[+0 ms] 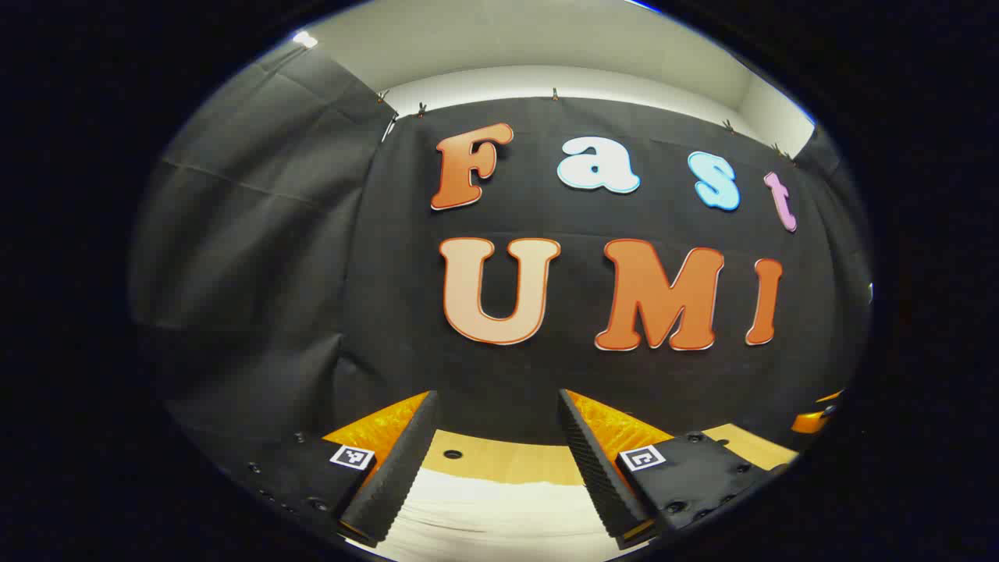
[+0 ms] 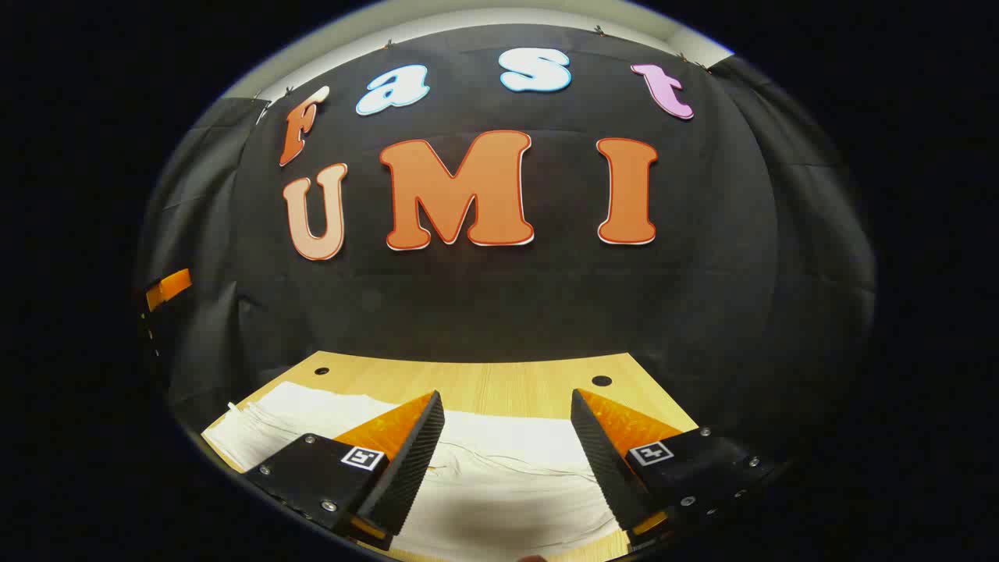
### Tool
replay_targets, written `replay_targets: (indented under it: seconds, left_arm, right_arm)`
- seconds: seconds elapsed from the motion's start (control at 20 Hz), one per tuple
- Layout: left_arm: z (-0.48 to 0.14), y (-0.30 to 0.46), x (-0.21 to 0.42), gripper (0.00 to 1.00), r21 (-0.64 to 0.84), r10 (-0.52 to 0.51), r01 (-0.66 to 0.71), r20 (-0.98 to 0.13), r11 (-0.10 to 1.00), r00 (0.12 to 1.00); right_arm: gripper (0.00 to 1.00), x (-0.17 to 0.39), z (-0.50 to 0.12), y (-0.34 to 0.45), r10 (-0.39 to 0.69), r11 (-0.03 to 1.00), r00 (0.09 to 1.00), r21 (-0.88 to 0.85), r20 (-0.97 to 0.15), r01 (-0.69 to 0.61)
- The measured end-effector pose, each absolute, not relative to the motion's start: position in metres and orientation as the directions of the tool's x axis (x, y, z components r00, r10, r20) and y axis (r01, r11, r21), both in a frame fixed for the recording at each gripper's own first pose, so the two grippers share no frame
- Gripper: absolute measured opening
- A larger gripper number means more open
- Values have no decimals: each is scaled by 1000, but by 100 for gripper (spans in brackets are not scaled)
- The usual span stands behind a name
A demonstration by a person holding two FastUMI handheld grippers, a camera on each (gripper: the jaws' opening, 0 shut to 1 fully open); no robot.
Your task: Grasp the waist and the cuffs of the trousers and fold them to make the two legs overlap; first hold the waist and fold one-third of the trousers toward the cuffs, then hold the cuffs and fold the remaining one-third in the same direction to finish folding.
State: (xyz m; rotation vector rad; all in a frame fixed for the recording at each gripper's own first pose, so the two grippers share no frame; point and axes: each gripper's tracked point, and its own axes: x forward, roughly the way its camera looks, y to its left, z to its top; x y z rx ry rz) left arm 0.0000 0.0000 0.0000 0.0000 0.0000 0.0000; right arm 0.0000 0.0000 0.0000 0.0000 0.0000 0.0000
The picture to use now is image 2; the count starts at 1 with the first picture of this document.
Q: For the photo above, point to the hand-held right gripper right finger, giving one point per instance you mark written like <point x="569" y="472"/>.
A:
<point x="601" y="460"/>

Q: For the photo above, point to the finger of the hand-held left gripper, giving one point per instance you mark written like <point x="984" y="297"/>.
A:
<point x="168" y="288"/>

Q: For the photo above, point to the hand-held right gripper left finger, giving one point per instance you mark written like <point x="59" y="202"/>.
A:
<point x="417" y="453"/>

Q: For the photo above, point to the white jeans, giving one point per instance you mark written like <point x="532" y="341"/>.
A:
<point x="499" y="441"/>

